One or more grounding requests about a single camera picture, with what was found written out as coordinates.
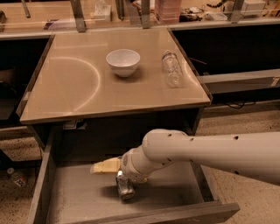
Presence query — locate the metal frame post middle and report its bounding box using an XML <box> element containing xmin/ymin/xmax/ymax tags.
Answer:
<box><xmin>141</xmin><ymin>0</ymin><xmax>150</xmax><ymax>29</ymax></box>

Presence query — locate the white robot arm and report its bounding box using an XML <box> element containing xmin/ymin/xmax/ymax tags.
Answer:
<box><xmin>90</xmin><ymin>129</ymin><xmax>280</xmax><ymax>185</ymax></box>

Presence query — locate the grey cabinet with tabletop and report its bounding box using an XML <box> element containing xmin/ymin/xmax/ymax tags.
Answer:
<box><xmin>15</xmin><ymin>26</ymin><xmax>213</xmax><ymax>152</ymax></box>

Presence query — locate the white tag on floor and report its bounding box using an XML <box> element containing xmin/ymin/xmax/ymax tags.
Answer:
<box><xmin>13</xmin><ymin>175</ymin><xmax>28</xmax><ymax>187</ymax></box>

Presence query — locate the clear plastic bottle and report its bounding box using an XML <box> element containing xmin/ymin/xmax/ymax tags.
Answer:
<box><xmin>162</xmin><ymin>50</ymin><xmax>183</xmax><ymax>88</ymax></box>

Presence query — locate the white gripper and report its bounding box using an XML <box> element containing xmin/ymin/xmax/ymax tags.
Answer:
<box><xmin>90</xmin><ymin>147</ymin><xmax>151</xmax><ymax>183</ymax></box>

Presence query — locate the open grey wooden drawer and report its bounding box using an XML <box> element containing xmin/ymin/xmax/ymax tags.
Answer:
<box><xmin>26</xmin><ymin>121</ymin><xmax>241</xmax><ymax>224</ymax></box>

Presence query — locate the silver redbull can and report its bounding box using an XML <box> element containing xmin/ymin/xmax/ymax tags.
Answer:
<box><xmin>115</xmin><ymin>171</ymin><xmax>135</xmax><ymax>200</ymax></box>

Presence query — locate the white ceramic bowl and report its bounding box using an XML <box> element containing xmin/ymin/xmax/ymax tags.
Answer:
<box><xmin>106</xmin><ymin>49</ymin><xmax>141</xmax><ymax>77</ymax></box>

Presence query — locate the metal frame post left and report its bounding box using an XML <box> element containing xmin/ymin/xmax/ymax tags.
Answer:
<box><xmin>70</xmin><ymin>0</ymin><xmax>86</xmax><ymax>32</ymax></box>

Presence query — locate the metal frame post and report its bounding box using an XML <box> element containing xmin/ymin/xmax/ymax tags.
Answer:
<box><xmin>70</xmin><ymin>0</ymin><xmax>86</xmax><ymax>32</ymax></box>
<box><xmin>141</xmin><ymin>0</ymin><xmax>150</xmax><ymax>29</ymax></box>

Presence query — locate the pink plastic container stack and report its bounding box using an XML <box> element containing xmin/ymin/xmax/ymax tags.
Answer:
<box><xmin>154</xmin><ymin>0</ymin><xmax>182</xmax><ymax>24</ymax></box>

